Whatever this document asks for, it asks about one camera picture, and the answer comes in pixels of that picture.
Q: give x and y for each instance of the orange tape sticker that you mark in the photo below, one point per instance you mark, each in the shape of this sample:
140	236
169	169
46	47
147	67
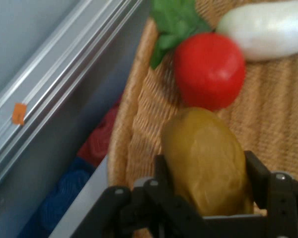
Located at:
19	114

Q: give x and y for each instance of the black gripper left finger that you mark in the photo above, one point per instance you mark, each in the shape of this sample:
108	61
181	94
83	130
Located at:
139	200

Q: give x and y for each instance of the white toy eggplant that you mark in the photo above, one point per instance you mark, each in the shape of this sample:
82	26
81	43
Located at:
265	32

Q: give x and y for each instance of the red tomato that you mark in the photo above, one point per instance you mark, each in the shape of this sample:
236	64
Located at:
208	72

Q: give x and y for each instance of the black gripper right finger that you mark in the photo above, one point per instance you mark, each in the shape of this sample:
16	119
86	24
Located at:
280	196

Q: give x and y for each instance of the aluminium rail along table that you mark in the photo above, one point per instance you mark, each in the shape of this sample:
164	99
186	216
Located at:
52	81

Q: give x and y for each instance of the blue textured mat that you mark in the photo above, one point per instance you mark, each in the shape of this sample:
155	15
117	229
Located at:
59	198

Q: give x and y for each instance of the red giant building block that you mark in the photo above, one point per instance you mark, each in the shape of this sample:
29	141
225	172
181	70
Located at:
99	141

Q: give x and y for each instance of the brown toy potato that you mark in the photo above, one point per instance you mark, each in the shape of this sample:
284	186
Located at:
208	163

